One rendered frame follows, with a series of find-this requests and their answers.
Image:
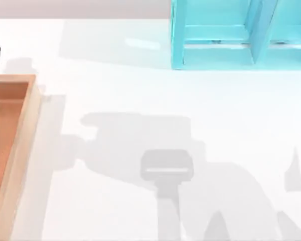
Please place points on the light blue rack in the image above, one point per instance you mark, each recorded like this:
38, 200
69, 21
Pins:
215, 32

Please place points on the shallow salmon-coloured box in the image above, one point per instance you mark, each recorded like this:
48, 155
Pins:
12, 140

